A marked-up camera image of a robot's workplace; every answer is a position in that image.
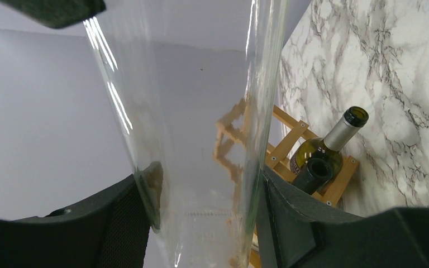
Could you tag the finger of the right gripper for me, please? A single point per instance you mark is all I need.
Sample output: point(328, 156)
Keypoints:
point(57, 14)

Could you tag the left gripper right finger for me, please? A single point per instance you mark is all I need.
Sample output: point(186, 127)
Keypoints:
point(398, 237)

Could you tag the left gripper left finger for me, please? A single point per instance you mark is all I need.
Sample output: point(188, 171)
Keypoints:
point(107, 229)

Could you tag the wooden wine rack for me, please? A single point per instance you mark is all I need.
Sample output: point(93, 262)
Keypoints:
point(296, 148)

